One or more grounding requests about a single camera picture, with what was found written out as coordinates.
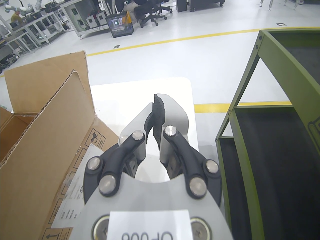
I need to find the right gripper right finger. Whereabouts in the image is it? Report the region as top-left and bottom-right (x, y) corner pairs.
(154, 93), (222, 208)

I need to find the black office chair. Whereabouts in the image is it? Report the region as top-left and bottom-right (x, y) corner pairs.
(134, 0), (173, 28)

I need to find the computer case with lit window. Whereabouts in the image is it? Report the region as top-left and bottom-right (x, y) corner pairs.
(105, 11), (134, 38)

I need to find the white workbench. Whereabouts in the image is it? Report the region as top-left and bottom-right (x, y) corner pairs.
(59, 0), (130, 39)

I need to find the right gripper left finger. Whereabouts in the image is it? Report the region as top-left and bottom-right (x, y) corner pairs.
(83, 102), (154, 205)

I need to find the green metal cart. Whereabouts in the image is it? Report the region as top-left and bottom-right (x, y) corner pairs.
(215, 28), (320, 240)

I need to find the large cardboard carton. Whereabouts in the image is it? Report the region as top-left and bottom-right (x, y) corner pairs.
(0, 50), (120, 240)

